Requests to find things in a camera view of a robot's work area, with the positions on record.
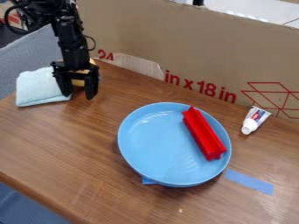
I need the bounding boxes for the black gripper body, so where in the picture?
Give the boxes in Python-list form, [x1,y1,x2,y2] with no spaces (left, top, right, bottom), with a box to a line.
[51,60,99,79]

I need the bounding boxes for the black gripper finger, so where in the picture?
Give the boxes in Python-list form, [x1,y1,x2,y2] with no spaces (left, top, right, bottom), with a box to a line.
[54,73,74,97]
[85,73,99,100]

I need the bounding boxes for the yellow ball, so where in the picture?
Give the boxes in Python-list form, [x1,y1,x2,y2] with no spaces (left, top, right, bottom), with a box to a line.
[71,69,90,87]

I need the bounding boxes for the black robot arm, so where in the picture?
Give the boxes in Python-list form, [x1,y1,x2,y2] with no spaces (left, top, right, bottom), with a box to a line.
[14,0,99,100]

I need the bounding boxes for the light blue folded cloth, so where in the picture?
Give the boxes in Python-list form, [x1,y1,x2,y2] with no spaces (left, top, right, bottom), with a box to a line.
[15,66,71,107]

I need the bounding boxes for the blue plate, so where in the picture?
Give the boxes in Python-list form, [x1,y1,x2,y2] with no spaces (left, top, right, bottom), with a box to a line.
[117,102,233,187]

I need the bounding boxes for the red plastic block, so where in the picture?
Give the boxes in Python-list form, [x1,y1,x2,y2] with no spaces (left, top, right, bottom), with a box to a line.
[182,107,227,161]

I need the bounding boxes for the small toothpaste tube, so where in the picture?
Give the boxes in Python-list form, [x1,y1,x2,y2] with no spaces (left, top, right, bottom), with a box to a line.
[241,106,272,135]

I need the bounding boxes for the blue tape strip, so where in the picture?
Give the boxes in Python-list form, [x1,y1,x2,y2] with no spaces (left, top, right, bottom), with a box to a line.
[225,170,276,195]

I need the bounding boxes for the black cable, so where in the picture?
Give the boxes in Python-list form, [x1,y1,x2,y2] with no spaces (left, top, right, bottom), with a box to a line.
[83,34,98,52]

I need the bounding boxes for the cardboard box wall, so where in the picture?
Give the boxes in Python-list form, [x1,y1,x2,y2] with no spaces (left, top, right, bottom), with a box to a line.
[78,0,299,123]

